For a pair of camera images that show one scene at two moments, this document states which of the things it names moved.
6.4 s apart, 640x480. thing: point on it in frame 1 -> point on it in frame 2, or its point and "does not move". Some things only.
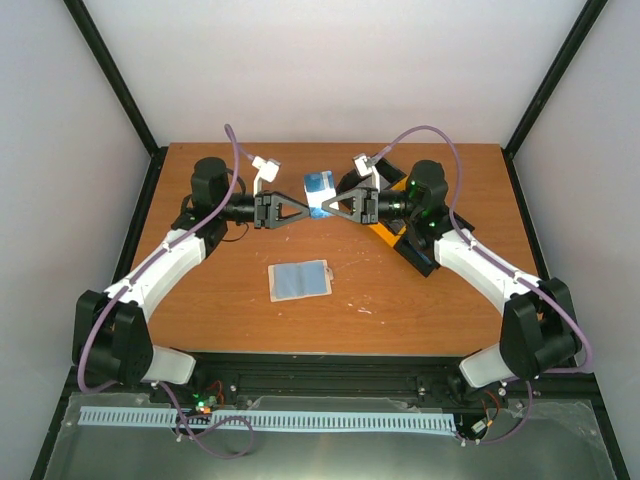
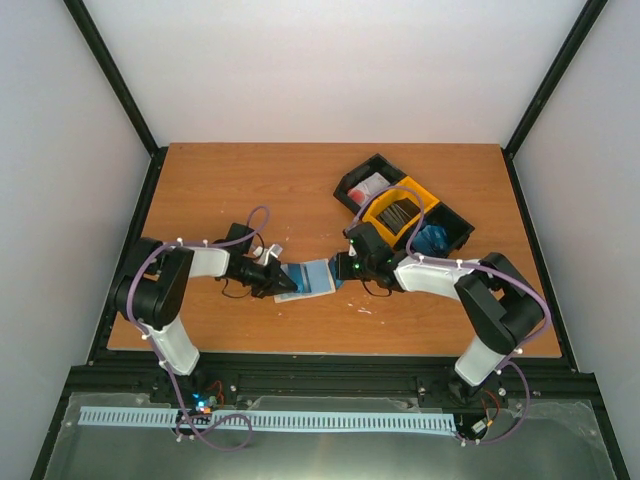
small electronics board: [203, 403] does not move
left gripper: [268, 210] -> [271, 284]
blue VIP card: [319, 187] -> [299, 275]
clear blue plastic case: [299, 280] does not move
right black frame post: [562, 60] does not move
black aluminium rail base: [393, 376] does not move
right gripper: [365, 208] -> [342, 271]
